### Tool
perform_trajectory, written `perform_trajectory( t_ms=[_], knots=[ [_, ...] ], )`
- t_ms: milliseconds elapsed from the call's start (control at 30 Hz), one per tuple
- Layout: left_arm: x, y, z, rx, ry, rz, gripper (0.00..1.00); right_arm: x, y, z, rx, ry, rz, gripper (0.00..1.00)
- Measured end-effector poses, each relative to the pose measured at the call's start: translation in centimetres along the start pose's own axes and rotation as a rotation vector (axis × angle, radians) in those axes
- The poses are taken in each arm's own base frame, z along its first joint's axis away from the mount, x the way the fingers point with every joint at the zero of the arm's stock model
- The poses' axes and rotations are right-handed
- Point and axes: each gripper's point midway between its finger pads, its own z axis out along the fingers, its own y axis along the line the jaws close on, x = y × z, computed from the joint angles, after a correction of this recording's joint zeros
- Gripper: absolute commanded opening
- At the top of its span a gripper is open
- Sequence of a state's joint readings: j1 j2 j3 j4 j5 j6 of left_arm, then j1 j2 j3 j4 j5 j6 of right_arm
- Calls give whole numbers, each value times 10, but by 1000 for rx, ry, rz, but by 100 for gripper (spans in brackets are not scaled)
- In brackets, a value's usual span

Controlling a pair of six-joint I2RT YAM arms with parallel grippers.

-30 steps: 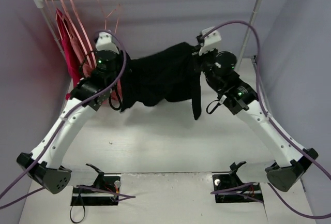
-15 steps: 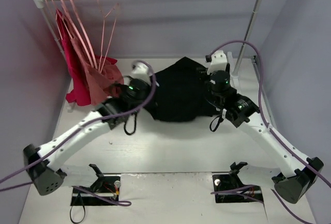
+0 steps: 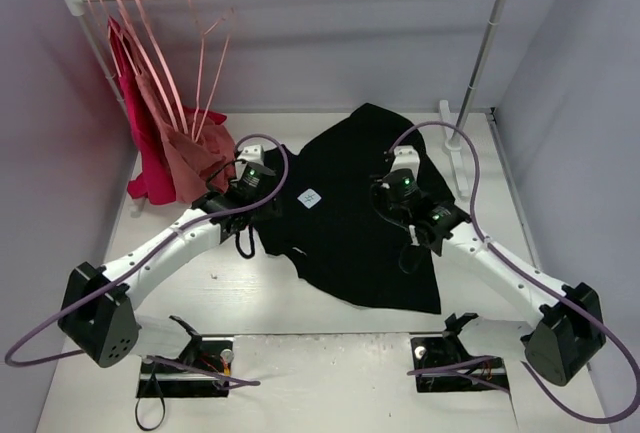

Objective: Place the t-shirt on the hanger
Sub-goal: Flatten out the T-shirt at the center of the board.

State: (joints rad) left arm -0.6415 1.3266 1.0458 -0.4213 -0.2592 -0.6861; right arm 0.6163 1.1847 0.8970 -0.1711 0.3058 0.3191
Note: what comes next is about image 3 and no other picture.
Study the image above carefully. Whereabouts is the pink hanger with crimson shirt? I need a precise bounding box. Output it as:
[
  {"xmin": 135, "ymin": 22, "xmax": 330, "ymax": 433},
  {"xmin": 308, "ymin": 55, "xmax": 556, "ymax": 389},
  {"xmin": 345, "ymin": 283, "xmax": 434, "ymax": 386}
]
[{"xmin": 86, "ymin": 0, "xmax": 120, "ymax": 78}]

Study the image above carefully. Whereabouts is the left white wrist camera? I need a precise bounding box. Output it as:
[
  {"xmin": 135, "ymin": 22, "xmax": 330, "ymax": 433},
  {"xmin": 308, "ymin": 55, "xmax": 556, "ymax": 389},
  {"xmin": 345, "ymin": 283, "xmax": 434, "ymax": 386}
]
[{"xmin": 236, "ymin": 144, "xmax": 264, "ymax": 165}]

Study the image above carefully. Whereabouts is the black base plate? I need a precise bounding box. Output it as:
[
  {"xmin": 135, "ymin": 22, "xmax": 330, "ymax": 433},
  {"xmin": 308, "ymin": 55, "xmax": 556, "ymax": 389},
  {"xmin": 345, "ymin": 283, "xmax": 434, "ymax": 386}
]
[
  {"xmin": 410, "ymin": 336, "xmax": 510, "ymax": 394},
  {"xmin": 136, "ymin": 336, "xmax": 234, "ymax": 399}
]

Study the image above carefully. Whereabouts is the black t shirt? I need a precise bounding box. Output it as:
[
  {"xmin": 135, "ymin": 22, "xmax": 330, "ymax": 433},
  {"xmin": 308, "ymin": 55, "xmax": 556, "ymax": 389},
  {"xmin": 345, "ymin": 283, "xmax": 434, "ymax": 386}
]
[{"xmin": 255, "ymin": 103, "xmax": 441, "ymax": 314}]

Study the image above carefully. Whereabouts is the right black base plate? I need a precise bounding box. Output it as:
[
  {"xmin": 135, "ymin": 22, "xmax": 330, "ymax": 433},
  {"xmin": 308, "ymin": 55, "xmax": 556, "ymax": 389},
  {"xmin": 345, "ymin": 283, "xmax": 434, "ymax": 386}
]
[{"xmin": 410, "ymin": 336, "xmax": 510, "ymax": 394}]

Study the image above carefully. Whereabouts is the pink hanger with salmon shirt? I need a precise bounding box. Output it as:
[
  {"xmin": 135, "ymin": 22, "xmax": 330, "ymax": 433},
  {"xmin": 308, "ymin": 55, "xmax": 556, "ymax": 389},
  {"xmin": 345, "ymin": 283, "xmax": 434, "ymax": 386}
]
[{"xmin": 98, "ymin": 0, "xmax": 127, "ymax": 48}]

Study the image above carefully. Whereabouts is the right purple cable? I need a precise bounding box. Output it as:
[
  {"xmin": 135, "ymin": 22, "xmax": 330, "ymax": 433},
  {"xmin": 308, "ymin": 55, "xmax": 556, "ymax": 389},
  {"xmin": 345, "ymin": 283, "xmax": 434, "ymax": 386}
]
[{"xmin": 384, "ymin": 120, "xmax": 640, "ymax": 424}]

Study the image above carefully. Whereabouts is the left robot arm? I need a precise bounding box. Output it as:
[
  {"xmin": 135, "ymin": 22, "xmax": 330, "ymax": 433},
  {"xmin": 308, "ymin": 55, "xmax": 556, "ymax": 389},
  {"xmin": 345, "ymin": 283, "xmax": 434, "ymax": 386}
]
[{"xmin": 58, "ymin": 162, "xmax": 279, "ymax": 368}]

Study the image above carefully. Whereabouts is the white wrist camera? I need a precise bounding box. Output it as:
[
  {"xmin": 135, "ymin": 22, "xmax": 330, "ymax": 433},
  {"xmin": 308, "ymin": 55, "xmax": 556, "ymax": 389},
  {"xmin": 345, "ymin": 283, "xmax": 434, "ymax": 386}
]
[
  {"xmin": 386, "ymin": 145, "xmax": 420, "ymax": 178},
  {"xmin": 236, "ymin": 144, "xmax": 264, "ymax": 165}
]

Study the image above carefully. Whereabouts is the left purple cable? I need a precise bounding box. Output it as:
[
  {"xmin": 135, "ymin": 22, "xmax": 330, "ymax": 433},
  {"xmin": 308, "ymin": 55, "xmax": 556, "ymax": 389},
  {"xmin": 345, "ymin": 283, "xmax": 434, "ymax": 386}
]
[{"xmin": 4, "ymin": 133, "xmax": 291, "ymax": 388}]

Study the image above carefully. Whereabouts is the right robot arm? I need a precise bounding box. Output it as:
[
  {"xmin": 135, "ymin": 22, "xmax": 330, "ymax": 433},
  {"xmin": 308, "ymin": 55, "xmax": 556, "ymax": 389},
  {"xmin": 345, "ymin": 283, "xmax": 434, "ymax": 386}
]
[{"xmin": 370, "ymin": 169, "xmax": 605, "ymax": 386}]

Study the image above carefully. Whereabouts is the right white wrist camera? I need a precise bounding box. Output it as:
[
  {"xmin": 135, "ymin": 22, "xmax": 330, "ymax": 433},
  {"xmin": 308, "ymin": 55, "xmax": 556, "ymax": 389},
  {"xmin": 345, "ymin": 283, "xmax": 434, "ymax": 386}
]
[{"xmin": 386, "ymin": 145, "xmax": 420, "ymax": 178}]

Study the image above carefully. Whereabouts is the purple cable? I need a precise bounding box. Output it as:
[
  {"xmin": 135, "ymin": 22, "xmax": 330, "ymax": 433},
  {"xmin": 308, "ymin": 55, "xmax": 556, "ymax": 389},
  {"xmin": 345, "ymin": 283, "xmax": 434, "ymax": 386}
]
[
  {"xmin": 4, "ymin": 133, "xmax": 291, "ymax": 388},
  {"xmin": 384, "ymin": 120, "xmax": 640, "ymax": 424}
]

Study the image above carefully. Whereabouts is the salmon pink shirt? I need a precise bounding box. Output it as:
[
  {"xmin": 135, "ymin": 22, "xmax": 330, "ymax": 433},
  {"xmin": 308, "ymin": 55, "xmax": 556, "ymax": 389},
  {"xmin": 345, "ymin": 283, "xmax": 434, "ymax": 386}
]
[{"xmin": 138, "ymin": 73, "xmax": 235, "ymax": 204}]

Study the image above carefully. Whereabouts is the crimson red shirt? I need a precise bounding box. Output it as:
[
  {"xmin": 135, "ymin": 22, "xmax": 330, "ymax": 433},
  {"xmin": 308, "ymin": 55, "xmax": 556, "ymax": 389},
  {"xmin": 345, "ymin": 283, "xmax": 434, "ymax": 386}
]
[{"xmin": 107, "ymin": 17, "xmax": 176, "ymax": 205}]

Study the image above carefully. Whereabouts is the pink plastic hanger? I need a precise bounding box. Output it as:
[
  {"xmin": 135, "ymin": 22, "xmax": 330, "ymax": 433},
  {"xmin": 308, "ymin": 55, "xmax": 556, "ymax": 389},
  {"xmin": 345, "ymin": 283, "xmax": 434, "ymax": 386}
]
[{"xmin": 187, "ymin": 0, "xmax": 235, "ymax": 142}]

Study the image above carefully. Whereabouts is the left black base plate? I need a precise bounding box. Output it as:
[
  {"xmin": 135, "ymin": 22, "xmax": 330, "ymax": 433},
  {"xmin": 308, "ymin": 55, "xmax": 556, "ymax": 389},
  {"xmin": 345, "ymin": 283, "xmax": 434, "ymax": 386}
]
[{"xmin": 136, "ymin": 336, "xmax": 234, "ymax": 399}]

